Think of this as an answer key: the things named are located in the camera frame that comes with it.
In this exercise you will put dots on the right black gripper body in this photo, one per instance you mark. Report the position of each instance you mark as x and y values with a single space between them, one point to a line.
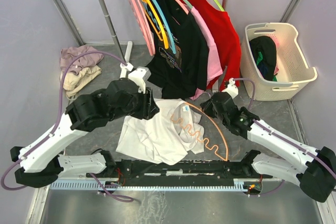
209 109

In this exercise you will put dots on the black t shirt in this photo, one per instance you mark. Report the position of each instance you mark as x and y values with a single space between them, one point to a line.
180 74

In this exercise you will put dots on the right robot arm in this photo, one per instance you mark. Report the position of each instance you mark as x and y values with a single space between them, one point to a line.
311 169

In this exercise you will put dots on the pink t shirt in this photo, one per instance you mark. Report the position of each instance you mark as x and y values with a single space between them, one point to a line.
214 68

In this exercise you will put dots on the orange wavy hanger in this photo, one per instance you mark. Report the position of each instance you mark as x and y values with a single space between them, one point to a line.
203 138

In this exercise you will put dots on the dark clothes in basket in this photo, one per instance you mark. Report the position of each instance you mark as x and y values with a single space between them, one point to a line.
264 52

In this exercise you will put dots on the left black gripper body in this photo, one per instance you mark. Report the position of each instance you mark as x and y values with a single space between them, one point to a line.
142 106

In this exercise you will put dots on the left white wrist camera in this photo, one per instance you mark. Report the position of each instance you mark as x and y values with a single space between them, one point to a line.
138 75

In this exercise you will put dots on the red t shirt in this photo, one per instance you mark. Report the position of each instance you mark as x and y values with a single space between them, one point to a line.
225 37

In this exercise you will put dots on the white t shirt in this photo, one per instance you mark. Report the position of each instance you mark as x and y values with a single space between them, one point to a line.
165 138

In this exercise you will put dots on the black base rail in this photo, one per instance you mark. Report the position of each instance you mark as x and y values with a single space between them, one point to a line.
192 174

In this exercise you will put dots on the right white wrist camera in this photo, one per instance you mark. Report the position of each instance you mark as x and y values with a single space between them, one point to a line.
231 88

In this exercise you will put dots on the beige crumpled cloth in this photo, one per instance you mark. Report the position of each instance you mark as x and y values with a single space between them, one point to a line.
74 83

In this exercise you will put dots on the blue hanger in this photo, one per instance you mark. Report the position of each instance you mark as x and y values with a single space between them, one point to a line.
158 43

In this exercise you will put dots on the mauve crumpled cloth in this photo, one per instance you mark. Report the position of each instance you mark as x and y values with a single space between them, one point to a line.
71 53

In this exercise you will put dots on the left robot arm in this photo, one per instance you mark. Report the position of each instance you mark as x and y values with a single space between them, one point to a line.
41 163

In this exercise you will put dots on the pink wavy hanger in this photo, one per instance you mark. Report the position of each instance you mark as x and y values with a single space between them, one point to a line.
140 16

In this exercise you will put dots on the yellow hanger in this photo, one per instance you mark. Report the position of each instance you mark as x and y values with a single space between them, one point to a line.
155 21

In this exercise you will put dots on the cream laundry basket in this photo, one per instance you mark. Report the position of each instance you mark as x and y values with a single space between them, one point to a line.
293 71

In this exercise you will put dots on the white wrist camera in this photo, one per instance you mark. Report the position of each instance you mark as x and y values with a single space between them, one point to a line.
138 75
231 88

